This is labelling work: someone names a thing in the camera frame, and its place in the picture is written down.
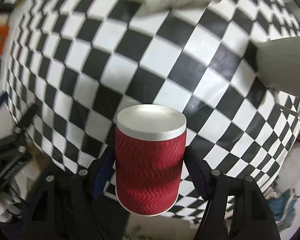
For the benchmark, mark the black white checkered tablecloth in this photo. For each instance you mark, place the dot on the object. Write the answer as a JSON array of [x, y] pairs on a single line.
[[83, 61]]

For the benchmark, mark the pile of blue clothes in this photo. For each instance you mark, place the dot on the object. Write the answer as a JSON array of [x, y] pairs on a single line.
[[282, 205]]

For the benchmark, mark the red ribbed paper cup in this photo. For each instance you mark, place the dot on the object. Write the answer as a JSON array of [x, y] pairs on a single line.
[[150, 143]]

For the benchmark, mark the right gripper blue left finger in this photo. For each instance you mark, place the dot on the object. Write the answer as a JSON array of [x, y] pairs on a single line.
[[103, 174]]

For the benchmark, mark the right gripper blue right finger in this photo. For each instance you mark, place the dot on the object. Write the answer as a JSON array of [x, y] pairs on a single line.
[[199, 171]]

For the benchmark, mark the grey ceramic mug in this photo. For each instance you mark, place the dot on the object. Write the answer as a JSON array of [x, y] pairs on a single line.
[[278, 64]]

